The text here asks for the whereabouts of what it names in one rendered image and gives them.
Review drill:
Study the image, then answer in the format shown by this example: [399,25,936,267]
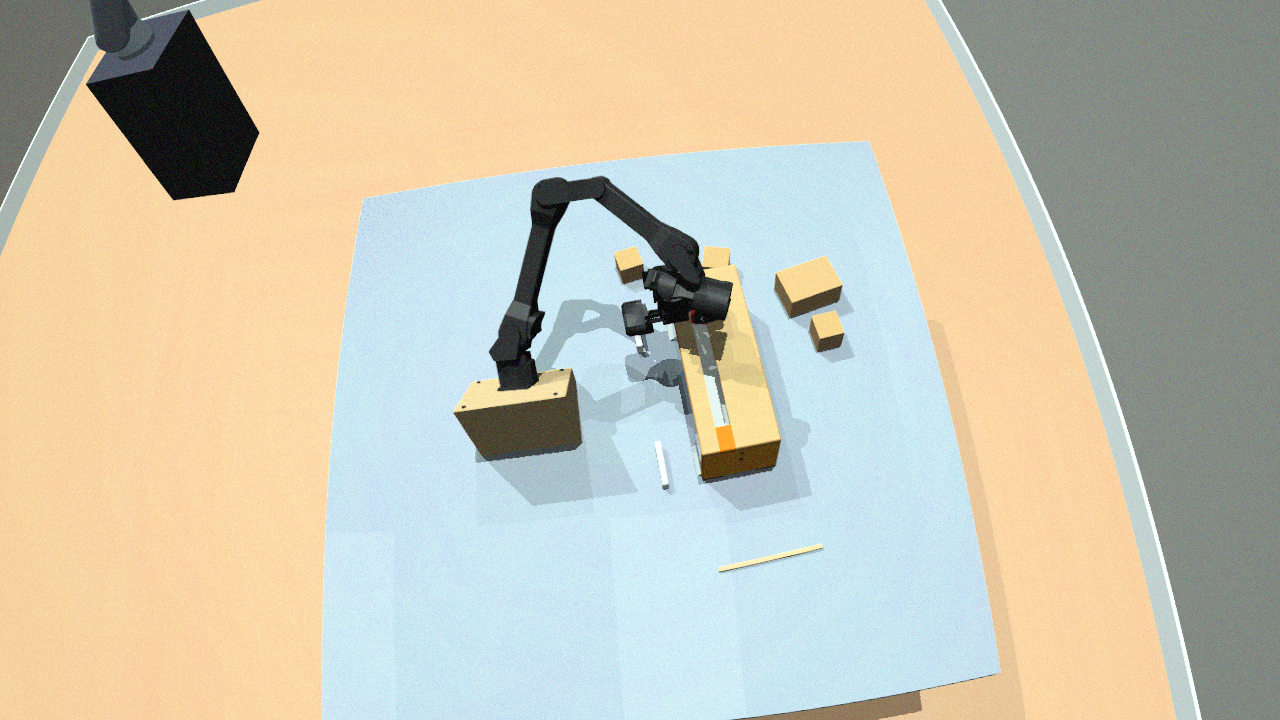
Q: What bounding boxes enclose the tan wooden stick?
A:
[719,544,823,571]

